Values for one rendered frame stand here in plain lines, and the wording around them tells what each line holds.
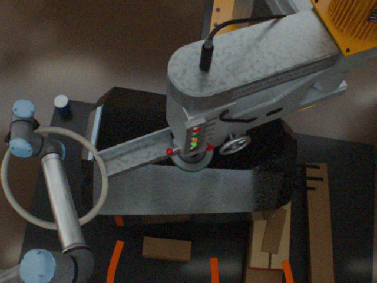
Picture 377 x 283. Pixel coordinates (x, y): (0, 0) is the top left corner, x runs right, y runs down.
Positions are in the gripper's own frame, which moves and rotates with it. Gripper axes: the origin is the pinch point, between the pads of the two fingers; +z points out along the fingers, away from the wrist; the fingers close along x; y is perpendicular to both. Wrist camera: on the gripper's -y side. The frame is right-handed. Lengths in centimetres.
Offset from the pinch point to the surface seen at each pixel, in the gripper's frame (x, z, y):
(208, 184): 77, 7, -61
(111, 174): 40.1, -10.3, -17.4
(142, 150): 43, -13, -37
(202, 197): 79, 14, -57
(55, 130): 7.7, -8.0, -15.4
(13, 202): 19.4, -8.3, 23.5
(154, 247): 81, 76, -46
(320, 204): 148, 37, -131
